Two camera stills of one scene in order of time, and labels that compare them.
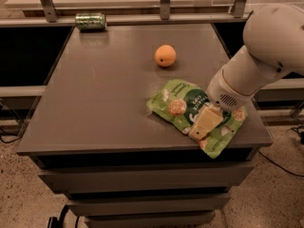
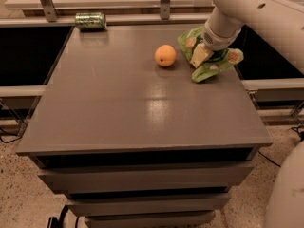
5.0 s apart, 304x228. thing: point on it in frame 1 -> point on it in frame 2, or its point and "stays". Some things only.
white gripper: [221, 94] -> [218, 40]
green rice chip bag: [181, 104] -> [221, 60]
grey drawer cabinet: [121, 163] stays
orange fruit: [165, 55] stays
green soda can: [90, 20] stays
